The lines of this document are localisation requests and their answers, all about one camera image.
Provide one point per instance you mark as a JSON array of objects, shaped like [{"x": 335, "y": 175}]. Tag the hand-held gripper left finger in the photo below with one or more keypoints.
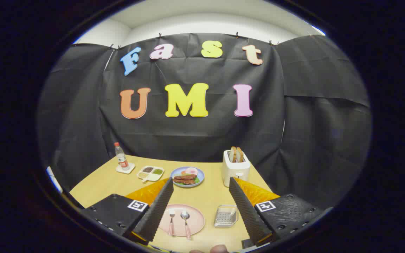
[{"x": 156, "y": 211}]

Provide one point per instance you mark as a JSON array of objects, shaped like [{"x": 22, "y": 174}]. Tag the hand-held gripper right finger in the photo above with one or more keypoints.
[{"x": 246, "y": 211}]

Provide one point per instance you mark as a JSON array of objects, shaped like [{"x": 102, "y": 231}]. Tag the perforated metal basket tray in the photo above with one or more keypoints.
[{"x": 223, "y": 218}]

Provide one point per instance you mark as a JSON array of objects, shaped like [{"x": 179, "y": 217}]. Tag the white divided condiment tray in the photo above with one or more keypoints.
[{"x": 149, "y": 174}]

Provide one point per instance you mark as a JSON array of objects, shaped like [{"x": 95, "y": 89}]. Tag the white toaster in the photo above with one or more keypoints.
[{"x": 236, "y": 172}]

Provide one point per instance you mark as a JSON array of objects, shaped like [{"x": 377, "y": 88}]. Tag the pink plate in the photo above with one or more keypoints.
[{"x": 197, "y": 219}]

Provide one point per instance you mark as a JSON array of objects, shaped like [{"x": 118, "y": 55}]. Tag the brown meat strips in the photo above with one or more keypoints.
[{"x": 185, "y": 177}]

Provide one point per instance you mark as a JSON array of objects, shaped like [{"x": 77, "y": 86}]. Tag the white square coaster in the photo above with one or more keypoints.
[{"x": 130, "y": 169}]

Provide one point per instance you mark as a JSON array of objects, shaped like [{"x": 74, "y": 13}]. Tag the green lettuce leaf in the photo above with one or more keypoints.
[{"x": 197, "y": 180}]

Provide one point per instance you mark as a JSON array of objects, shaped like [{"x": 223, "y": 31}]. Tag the pink ham slice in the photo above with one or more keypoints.
[{"x": 191, "y": 171}]

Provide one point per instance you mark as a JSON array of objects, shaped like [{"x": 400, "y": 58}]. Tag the toast bread slice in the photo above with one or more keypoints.
[
  {"x": 240, "y": 155},
  {"x": 232, "y": 154}
]

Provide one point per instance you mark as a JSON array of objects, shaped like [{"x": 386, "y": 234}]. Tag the blue food plate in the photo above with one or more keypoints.
[{"x": 201, "y": 175}]

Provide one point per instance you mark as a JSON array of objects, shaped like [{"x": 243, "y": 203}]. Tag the clear bottle with red label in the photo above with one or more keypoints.
[{"x": 121, "y": 158}]

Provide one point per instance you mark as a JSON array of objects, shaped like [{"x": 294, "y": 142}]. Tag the black backdrop cloth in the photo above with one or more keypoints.
[{"x": 188, "y": 133}]

